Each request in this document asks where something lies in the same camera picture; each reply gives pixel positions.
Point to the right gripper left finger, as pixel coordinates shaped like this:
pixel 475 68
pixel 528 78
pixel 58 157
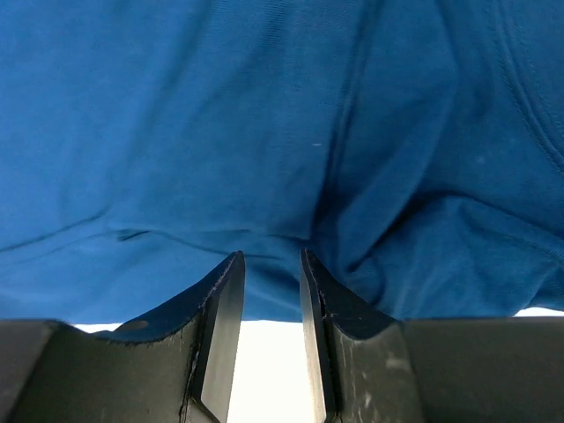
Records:
pixel 174 363

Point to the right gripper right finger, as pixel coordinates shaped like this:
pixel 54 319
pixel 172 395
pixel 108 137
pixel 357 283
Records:
pixel 365 366

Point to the blue t shirt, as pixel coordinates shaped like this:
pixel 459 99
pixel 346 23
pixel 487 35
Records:
pixel 416 147

